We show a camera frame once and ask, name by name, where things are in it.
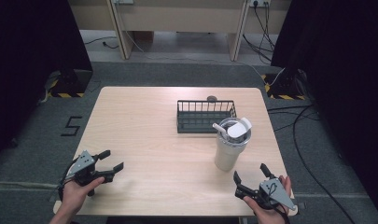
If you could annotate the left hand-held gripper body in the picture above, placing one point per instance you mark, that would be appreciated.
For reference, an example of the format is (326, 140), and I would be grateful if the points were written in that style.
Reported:
(82, 166)

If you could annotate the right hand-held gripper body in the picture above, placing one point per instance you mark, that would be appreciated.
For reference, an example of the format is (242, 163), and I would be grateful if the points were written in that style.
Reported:
(270, 194)

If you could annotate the white tumbler cup with straw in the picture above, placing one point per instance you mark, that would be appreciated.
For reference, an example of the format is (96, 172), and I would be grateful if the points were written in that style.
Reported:
(230, 144)

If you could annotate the person's right hand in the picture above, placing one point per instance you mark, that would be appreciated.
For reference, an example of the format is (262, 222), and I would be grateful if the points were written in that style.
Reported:
(270, 214)

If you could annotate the person's left hand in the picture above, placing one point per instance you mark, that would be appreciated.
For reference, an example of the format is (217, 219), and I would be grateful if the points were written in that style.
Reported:
(77, 194)

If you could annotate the black stand base with hazard tape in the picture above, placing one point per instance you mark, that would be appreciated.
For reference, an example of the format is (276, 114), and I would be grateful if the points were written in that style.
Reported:
(68, 84)
(284, 87)

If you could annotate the round grey table grommet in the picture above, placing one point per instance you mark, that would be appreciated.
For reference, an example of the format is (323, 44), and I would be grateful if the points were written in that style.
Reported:
(212, 98)

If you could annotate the black curtain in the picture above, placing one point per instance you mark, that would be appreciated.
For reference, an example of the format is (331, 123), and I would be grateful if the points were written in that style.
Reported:
(342, 81)
(31, 62)

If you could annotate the beige wooden desk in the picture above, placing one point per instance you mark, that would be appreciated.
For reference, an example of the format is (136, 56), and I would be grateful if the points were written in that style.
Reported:
(183, 18)

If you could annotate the white wall socket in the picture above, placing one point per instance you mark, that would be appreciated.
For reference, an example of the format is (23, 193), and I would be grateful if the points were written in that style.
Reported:
(260, 3)

